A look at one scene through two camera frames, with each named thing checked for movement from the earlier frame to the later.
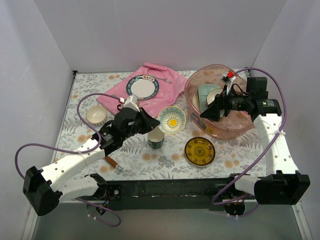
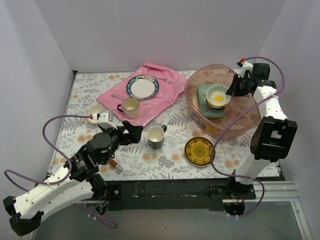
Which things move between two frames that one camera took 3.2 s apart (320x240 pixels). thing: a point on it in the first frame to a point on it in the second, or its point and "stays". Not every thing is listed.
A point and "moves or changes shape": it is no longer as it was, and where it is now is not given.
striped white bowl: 172,119 to 216,97
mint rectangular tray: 203,90 stays
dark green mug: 155,137 stays
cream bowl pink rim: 96,115 moves or changes shape
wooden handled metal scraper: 113,163 stays
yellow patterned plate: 199,151 stays
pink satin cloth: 171,86 stays
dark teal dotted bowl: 211,95 moves or changes shape
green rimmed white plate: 143,86 stays
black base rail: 207,194 stays
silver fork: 166,80 stays
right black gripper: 220,107 to 240,85
